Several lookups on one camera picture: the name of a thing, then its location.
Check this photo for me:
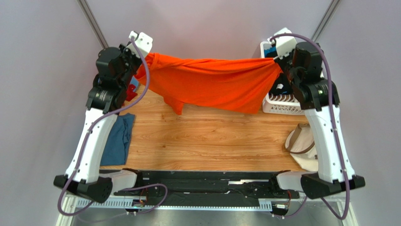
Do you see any folded blue t shirt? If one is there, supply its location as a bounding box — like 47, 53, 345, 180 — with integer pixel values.
100, 113, 136, 166

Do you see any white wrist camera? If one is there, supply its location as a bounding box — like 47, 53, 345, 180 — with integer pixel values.
268, 36, 297, 59
126, 31, 153, 58

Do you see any orange t shirt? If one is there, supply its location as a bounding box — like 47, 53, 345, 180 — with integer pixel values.
145, 53, 282, 115

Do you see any red t shirt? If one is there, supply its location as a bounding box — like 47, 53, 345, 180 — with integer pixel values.
125, 84, 137, 102

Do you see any beige bear cap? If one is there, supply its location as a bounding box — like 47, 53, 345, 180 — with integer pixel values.
284, 123, 318, 171

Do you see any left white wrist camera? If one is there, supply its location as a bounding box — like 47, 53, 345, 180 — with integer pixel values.
126, 31, 153, 58

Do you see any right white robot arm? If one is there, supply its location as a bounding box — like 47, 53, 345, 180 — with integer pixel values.
275, 42, 366, 199

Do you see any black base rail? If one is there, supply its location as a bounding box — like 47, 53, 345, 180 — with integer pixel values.
115, 170, 301, 207

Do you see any white laundry basket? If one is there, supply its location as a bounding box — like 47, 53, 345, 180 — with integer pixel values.
259, 41, 327, 116

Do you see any light blue cap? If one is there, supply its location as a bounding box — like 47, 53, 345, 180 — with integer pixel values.
130, 77, 139, 90

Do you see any black t shirt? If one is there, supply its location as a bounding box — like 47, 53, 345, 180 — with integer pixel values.
269, 73, 293, 96

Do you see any teal blue garment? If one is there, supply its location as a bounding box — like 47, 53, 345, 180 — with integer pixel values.
264, 47, 278, 58

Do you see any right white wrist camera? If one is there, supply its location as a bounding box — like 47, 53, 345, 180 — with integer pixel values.
268, 36, 297, 59

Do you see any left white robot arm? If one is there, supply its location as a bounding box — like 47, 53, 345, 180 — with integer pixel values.
53, 44, 146, 203

